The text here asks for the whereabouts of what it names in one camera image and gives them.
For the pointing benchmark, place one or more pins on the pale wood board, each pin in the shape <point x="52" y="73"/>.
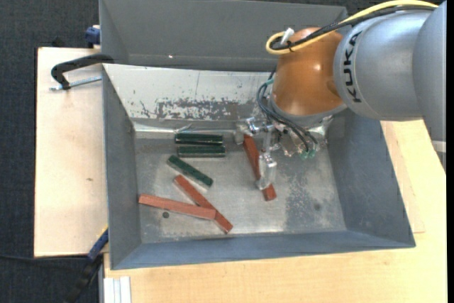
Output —
<point x="71" y="159"/>

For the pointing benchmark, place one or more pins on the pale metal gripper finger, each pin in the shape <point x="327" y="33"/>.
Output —
<point x="252" y="126"/>
<point x="266" y="172"/>

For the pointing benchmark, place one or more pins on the dark green flat block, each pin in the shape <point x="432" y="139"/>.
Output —
<point x="201" y="151"/>
<point x="189" y="170"/>
<point x="198" y="138"/>

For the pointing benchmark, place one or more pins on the red-brown flat block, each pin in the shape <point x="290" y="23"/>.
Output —
<point x="251" y="152"/>
<point x="175" y="206"/>
<point x="220" y="218"/>

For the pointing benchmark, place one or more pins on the grey metal bin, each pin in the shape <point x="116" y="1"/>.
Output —
<point x="227" y="32"/>

